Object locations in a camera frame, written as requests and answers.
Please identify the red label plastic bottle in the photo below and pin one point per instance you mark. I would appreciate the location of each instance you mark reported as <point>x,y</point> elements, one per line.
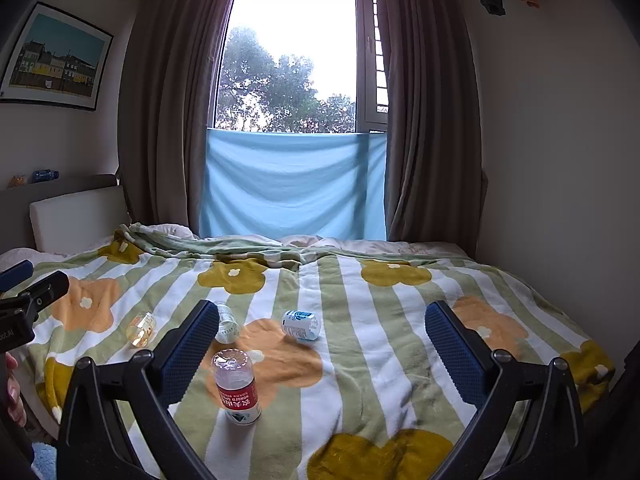
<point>237,390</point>

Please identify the white headboard cushion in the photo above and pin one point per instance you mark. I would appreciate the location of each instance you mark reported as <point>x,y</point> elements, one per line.
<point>75,217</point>

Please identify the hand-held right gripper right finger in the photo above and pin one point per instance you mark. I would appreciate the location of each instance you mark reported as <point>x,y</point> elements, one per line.
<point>452,347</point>

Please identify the window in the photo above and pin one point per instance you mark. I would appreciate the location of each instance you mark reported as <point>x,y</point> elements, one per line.
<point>295,55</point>

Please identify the green label clear bottle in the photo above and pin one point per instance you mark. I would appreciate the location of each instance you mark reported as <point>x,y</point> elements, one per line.
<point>227,324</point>

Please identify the brown curtain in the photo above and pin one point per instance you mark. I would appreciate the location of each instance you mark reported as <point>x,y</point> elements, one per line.
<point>430,120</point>
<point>165,110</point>

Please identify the framed wall picture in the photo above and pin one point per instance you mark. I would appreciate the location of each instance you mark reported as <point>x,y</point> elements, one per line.
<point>55,57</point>

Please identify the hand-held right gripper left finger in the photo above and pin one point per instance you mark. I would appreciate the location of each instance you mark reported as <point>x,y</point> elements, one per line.
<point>187,345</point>

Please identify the light blue cloth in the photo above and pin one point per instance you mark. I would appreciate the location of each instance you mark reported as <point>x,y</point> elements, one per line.
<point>295,185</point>

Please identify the blue label plastic bottle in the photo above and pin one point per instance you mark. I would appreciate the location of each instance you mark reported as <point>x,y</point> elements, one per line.
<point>301,325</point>

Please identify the striped floral blanket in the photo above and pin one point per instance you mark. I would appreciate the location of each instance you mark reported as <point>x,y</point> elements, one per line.
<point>350,340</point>

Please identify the small owl figure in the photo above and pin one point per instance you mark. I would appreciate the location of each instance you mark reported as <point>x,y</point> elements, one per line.
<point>18,181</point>

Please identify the dark headboard shelf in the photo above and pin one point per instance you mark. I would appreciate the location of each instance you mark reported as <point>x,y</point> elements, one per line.
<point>60,182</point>

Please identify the yellow liquid small bottle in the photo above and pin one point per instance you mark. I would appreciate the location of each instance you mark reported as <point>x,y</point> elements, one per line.
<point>141,330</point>

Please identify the blue fuzzy cloth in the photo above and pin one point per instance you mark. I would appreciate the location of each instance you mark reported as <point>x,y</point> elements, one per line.
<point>44,462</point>

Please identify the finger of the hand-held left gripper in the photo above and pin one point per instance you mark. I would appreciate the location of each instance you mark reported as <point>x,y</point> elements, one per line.
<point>42,291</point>
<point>15,274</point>

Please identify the person's left hand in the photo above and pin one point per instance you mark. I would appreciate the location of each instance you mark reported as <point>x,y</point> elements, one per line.
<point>15,400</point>

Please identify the pale bed sheet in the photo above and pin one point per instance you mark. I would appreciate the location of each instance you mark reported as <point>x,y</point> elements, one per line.
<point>400,246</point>

